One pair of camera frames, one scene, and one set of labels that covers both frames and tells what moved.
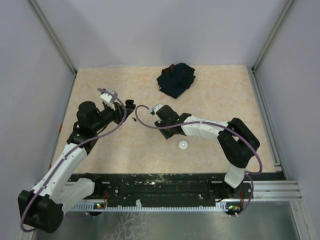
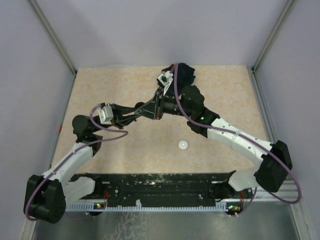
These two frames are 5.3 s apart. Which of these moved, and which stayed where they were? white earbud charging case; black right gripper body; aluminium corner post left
Moved: black right gripper body
Stayed: white earbud charging case; aluminium corner post left
